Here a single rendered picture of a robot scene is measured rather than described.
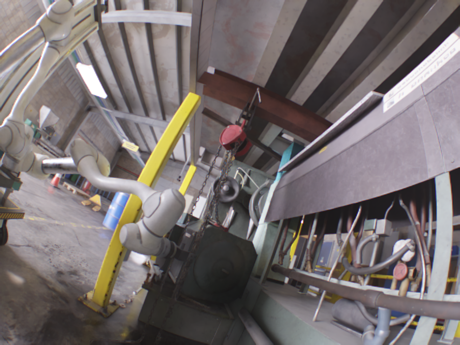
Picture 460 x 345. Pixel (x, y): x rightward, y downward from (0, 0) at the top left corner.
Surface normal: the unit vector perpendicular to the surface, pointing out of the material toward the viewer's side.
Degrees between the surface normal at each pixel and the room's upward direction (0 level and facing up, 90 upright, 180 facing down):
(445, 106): 90
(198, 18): 180
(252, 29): 180
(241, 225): 90
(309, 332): 90
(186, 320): 90
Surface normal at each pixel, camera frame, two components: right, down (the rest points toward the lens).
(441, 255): -0.92, -0.39
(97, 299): 0.18, -0.30
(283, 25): -0.35, 0.87
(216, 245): 0.41, -0.36
